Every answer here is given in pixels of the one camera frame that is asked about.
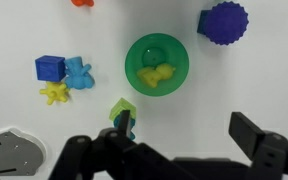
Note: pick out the green plastic bowl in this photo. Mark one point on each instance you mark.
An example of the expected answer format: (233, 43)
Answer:
(170, 53)

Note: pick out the orange toy figure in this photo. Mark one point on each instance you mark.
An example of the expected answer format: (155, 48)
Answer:
(82, 2)

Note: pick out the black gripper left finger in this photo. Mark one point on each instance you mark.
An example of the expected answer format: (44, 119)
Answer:
(124, 156)

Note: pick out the yellow star toy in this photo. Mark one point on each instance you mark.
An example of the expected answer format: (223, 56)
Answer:
(54, 92)

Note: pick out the grey metal plate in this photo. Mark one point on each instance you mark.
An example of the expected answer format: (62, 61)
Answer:
(12, 153)

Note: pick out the light blue toy figure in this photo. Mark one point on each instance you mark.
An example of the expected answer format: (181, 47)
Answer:
(79, 73)

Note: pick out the light green toy block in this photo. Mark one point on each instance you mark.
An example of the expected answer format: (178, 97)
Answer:
(120, 108)

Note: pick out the yellow toy figure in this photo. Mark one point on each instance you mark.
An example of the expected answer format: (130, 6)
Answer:
(155, 75)

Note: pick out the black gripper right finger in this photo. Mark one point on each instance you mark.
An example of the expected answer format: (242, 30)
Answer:
(270, 150)

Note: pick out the dark blue toy cube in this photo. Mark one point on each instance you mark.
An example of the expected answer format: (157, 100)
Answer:
(202, 21)

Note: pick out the purple ridged ball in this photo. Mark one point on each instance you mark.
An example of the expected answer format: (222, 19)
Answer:
(225, 22)

